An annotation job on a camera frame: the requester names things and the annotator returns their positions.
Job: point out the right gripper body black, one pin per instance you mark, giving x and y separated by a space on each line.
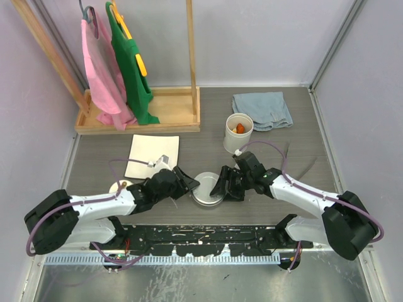
238 184

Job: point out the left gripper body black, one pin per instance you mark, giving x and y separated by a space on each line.
175 192

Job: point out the round metal tin lid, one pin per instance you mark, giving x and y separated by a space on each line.
207 181

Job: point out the white lid brown handle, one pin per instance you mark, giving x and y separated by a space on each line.
116 185

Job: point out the white cylindrical container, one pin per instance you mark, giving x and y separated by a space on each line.
232 140

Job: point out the metal tongs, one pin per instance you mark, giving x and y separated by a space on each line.
306 169

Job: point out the blue cloth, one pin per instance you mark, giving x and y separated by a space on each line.
268 110

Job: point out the round metal tin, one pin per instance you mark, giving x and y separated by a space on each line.
208 203

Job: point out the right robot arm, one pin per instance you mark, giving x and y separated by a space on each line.
341 220

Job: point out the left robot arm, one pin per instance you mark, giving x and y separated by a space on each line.
62 219

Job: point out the white square plate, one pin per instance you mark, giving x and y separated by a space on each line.
149 154

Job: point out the orange shrimp piece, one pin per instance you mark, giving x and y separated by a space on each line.
240 129

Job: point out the wooden clothes rack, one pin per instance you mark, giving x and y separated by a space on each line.
178 108

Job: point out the pink apron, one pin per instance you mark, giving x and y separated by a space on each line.
105 80

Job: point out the green apron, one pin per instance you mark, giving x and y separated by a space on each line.
138 92

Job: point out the yellow hanger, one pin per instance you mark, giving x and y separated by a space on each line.
120 20

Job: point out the grey hanger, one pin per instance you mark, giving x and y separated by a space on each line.
89 15

